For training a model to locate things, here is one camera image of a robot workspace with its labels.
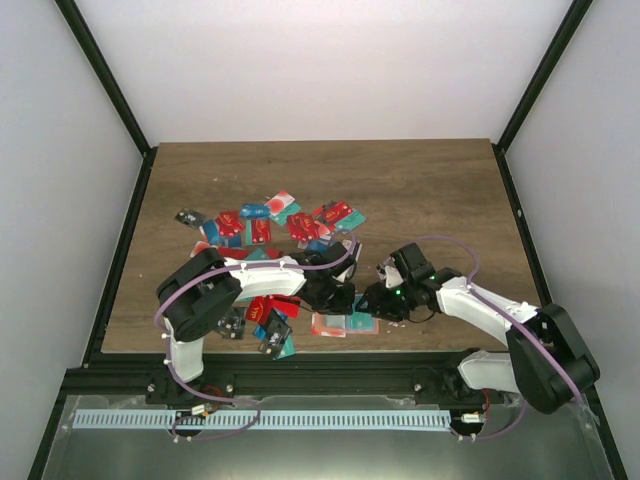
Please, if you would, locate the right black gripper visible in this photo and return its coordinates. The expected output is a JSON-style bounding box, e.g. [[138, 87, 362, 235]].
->
[[355, 280, 417, 323]]

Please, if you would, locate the teal card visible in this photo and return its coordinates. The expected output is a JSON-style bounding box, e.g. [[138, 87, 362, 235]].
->
[[345, 311, 378, 334], [335, 209, 366, 233]]

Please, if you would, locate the pink leather card holder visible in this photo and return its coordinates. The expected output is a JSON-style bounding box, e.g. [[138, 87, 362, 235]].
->
[[311, 310, 379, 338]]

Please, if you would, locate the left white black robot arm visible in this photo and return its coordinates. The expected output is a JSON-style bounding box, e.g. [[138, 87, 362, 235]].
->
[[154, 241, 356, 404]]

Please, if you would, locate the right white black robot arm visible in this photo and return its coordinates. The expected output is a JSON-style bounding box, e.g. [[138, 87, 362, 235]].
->
[[354, 243, 601, 414]]

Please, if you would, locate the black visa card front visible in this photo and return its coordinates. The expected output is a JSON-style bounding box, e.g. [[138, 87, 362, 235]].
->
[[256, 311, 292, 359]]

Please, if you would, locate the red cards stack front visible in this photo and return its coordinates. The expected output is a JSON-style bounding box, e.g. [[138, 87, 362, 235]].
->
[[245, 295, 301, 326]]

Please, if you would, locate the teal card front edge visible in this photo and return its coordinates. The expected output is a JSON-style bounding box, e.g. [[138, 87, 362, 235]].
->
[[276, 336, 295, 360]]

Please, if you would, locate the red card centre top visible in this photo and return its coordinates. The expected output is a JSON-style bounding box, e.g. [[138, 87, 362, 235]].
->
[[286, 212, 320, 242]]

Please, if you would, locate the red card far right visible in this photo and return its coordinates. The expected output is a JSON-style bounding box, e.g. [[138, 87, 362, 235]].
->
[[318, 201, 353, 225]]

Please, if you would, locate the red card middle top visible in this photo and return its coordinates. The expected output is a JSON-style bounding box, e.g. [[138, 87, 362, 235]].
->
[[250, 219, 271, 245]]

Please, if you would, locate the black cards front left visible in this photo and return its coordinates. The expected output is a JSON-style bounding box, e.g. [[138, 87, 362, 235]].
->
[[214, 307, 247, 341]]

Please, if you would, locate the white red circle card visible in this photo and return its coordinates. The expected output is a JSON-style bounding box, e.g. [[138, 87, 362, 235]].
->
[[265, 191, 295, 216]]

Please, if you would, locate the blue card top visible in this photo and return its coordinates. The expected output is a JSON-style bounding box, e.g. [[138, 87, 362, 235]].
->
[[239, 203, 270, 219]]

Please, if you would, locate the blue card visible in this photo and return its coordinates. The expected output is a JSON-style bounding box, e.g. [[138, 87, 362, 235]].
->
[[239, 203, 270, 219], [199, 219, 222, 245]]

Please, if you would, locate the red card left top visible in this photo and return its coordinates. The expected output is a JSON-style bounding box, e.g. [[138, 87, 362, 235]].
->
[[215, 210, 245, 237]]

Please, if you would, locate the blue card left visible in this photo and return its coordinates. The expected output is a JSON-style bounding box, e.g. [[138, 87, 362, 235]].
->
[[199, 219, 222, 245]]

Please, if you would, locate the black card far left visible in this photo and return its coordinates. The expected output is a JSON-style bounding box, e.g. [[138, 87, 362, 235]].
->
[[174, 208, 207, 229]]

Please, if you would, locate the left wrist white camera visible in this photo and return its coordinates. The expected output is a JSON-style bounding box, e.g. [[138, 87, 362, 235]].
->
[[334, 257, 357, 283]]

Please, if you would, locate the wrist white camera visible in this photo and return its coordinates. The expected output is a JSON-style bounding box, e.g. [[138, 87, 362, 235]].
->
[[334, 257, 357, 283], [378, 265, 404, 289]]

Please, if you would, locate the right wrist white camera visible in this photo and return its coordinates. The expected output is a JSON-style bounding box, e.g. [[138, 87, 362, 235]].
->
[[378, 265, 404, 289]]

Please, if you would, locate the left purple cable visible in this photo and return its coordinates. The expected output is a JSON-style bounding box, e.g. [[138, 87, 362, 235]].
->
[[152, 227, 358, 443]]

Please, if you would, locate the purple cable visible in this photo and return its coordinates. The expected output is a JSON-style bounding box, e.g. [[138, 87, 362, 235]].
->
[[152, 227, 358, 443], [414, 234, 584, 442]]

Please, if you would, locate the black aluminium front rail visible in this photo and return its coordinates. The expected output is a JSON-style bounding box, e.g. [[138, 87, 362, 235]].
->
[[61, 351, 500, 406]]

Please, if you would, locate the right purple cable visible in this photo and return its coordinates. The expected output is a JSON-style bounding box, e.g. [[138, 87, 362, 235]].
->
[[414, 234, 584, 442]]

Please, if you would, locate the light blue slotted cable duct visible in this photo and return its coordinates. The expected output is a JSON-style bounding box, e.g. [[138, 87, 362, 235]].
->
[[72, 409, 451, 432]]

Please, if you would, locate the black frame left post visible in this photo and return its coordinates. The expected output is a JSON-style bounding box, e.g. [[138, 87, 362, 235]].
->
[[53, 0, 153, 156]]

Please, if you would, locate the black frame post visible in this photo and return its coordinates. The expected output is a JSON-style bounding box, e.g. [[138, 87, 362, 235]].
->
[[497, 0, 594, 151], [53, 0, 153, 156]]

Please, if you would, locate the black frame right post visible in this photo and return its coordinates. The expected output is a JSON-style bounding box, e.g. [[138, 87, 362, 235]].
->
[[497, 0, 594, 151]]

